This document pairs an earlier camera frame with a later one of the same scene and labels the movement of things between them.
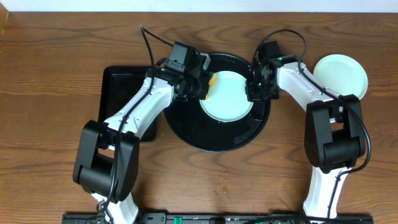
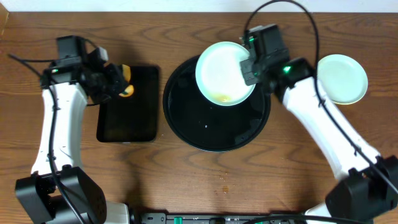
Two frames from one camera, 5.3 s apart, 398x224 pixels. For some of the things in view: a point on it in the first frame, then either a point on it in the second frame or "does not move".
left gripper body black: [202, 86] to [115, 78]
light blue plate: [342, 74] does not move
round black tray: [189, 124] does not move
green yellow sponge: [212, 80] to [129, 90]
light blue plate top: [227, 99] to [219, 75]
